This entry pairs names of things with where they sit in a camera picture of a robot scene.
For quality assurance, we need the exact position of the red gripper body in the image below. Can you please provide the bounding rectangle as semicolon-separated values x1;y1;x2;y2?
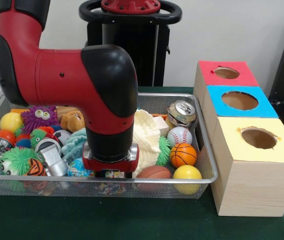
81;144;140;174

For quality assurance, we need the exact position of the cream fleece cloth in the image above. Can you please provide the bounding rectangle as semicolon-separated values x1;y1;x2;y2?
132;109;161;177

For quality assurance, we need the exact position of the wooden box with three holes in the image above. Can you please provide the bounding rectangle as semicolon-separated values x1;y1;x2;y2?
193;59;284;218

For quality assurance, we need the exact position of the brown football toy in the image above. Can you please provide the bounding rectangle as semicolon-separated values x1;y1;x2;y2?
136;165;172;179

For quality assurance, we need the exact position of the green spiky ball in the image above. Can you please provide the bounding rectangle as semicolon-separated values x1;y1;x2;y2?
155;136;171;166

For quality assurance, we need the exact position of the orange basketball toy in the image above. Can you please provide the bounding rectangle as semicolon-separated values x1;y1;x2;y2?
169;142;198;169

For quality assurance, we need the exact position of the yellow foam ball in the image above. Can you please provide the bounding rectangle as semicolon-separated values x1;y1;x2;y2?
173;164;203;195

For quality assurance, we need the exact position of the purple spiky monster toy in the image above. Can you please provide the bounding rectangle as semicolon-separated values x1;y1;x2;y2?
20;105;59;135

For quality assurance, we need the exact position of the wire mesh bin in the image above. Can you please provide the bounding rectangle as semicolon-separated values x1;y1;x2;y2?
0;89;219;200

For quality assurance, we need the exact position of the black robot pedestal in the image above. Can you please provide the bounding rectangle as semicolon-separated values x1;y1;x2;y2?
78;0;183;88

